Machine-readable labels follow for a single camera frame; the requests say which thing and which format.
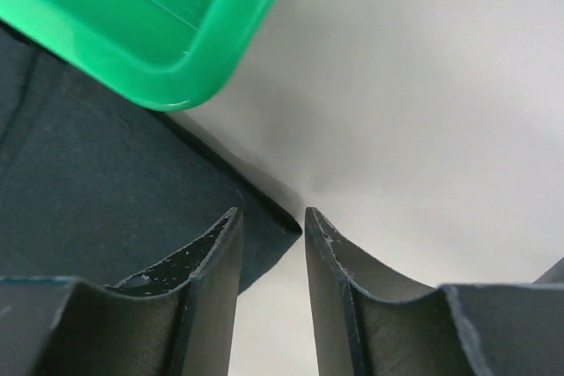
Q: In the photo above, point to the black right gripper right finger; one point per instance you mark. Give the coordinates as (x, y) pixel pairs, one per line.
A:
(372, 320)

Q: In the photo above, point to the green plastic bin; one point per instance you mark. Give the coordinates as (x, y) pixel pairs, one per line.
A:
(165, 55)

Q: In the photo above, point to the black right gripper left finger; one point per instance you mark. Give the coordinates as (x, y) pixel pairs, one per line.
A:
(174, 318)

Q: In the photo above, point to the black t-shirt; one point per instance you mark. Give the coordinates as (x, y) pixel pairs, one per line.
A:
(95, 186)

